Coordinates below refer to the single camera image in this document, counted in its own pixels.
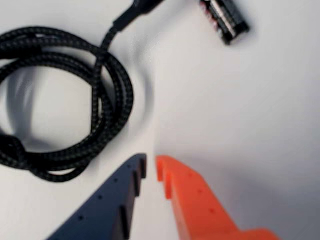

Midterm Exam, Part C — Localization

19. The black braided cable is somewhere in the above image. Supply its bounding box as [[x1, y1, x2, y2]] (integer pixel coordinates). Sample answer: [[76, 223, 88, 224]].
[[0, 0, 163, 183]]

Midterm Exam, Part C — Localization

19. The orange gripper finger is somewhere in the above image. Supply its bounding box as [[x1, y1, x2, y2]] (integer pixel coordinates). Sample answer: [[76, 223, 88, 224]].
[[155, 154, 282, 240]]

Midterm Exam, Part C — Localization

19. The black cylindrical battery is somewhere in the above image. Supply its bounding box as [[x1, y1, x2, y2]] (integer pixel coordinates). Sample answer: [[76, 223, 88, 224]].
[[199, 0, 251, 46]]

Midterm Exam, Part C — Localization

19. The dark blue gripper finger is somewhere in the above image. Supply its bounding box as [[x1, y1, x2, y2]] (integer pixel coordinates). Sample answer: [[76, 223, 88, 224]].
[[46, 153, 148, 240]]

